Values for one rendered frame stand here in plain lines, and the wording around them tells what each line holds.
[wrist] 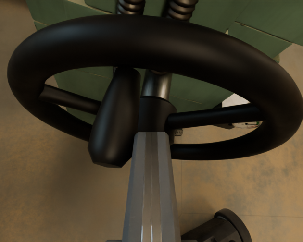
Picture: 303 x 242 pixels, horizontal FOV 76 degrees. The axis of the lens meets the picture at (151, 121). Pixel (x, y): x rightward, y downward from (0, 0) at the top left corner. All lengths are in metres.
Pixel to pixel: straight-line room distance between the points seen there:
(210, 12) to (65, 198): 0.95
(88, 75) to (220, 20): 0.37
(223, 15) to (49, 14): 0.29
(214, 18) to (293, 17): 0.17
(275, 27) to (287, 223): 1.29
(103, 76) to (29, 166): 0.68
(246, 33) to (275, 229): 1.24
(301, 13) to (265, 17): 0.04
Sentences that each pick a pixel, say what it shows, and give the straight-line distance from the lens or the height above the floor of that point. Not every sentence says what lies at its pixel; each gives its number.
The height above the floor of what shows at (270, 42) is 0.83.
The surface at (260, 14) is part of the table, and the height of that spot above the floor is 0.86.
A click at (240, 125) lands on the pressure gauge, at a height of 0.64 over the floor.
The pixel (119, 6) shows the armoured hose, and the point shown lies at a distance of 0.20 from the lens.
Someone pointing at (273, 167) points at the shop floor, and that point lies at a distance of 1.50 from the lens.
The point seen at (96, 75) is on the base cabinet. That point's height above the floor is 0.59.
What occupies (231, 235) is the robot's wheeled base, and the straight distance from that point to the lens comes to 1.01.
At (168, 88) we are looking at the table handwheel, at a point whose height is 0.82.
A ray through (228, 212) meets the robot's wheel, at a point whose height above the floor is 0.14.
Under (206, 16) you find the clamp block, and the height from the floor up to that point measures 0.90.
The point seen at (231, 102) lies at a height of 0.62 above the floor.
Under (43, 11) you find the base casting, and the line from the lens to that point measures 0.41.
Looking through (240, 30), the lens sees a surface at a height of 0.83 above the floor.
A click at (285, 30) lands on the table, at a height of 0.86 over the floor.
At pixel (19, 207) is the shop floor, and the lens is 1.07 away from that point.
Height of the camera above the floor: 1.02
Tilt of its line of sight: 66 degrees down
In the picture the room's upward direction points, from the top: 40 degrees clockwise
